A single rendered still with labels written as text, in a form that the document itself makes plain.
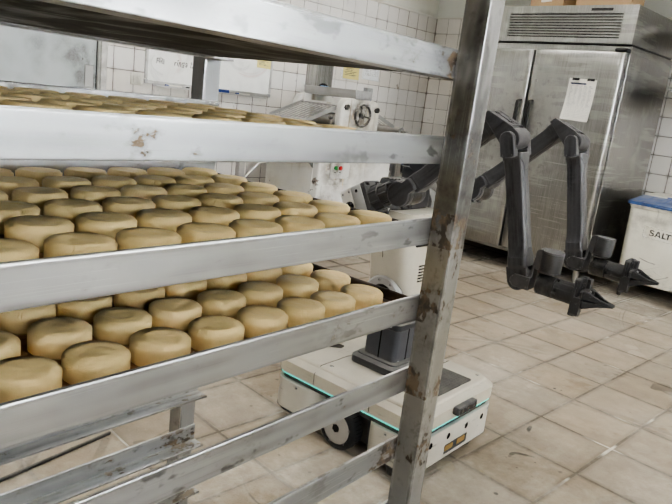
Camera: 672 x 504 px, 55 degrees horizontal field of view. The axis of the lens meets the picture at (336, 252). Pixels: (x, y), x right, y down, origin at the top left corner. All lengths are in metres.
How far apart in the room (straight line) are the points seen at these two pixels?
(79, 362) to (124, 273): 0.09
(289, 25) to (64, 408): 0.32
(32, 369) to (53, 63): 4.26
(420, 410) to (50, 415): 0.44
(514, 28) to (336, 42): 5.01
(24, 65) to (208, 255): 4.19
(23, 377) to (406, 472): 0.48
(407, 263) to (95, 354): 1.74
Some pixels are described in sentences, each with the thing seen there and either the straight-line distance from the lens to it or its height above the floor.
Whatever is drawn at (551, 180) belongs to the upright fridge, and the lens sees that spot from 5.19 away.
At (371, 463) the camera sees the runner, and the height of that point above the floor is 0.78.
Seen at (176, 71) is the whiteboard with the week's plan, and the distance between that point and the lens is 5.06.
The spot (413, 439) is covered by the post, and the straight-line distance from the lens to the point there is 0.80.
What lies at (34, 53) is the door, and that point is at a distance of 4.68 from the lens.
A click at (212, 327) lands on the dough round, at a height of 0.97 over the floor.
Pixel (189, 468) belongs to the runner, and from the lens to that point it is 0.57.
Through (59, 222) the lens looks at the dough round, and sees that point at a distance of 0.55.
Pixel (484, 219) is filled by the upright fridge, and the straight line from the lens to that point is 5.50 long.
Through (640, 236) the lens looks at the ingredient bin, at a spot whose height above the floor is 0.47.
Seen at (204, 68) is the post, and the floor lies 1.20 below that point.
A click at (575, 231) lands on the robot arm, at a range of 2.21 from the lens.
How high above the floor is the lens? 1.18
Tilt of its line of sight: 13 degrees down
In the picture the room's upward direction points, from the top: 7 degrees clockwise
